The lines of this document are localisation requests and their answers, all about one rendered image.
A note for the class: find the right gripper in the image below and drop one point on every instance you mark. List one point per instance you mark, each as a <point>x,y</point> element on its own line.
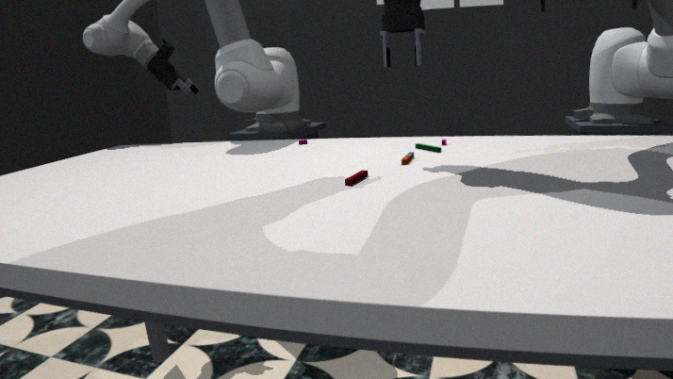
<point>156,61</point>

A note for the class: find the red rod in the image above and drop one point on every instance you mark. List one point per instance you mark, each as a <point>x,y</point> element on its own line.
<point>356,178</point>

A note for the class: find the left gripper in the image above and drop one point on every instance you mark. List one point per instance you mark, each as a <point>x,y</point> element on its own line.
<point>402,16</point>

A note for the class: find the green rod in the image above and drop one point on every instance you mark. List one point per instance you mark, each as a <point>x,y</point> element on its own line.
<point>428,148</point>

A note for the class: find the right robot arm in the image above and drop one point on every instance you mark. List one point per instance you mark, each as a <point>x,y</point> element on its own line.
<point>253,82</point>

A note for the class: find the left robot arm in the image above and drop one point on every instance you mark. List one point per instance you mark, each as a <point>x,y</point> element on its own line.
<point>624,69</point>

